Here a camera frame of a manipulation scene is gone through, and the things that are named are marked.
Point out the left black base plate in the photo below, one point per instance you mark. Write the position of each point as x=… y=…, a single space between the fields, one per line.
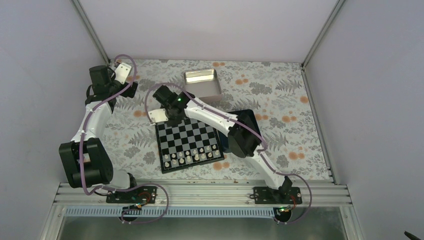
x=141 y=195

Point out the aluminium front rail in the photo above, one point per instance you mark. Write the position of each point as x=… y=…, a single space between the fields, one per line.
x=184 y=193

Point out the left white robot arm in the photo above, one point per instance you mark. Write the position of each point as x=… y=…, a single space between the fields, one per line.
x=84 y=158

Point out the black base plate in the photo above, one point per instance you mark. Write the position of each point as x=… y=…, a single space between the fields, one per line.
x=141 y=195
x=268 y=196

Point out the white slotted cable duct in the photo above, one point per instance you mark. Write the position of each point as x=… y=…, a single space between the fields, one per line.
x=173 y=211

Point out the aluminium corner post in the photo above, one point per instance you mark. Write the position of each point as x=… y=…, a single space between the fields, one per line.
x=90 y=29
x=322 y=33

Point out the aluminium corner post right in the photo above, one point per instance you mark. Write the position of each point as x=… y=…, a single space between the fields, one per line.
x=322 y=33

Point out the dark blue piece box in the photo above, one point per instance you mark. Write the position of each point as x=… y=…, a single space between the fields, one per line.
x=241 y=142

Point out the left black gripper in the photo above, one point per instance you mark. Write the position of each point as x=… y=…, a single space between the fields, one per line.
x=132 y=92

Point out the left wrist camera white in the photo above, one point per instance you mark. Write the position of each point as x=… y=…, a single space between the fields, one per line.
x=122 y=71

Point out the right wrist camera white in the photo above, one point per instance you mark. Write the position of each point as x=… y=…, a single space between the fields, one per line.
x=157 y=116

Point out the aluminium corner post left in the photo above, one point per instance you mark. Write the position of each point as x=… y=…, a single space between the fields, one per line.
x=90 y=29

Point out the floral table mat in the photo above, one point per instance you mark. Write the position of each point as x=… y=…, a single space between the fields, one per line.
x=274 y=91

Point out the black grey chess board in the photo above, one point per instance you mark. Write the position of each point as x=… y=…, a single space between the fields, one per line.
x=191 y=137

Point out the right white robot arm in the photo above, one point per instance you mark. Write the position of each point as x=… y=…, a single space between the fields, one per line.
x=223 y=121

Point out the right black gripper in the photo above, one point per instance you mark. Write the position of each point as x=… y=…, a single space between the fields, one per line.
x=178 y=121

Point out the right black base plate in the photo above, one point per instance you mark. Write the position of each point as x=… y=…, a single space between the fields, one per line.
x=268 y=196

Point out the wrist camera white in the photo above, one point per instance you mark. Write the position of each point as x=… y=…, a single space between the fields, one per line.
x=122 y=71
x=157 y=116

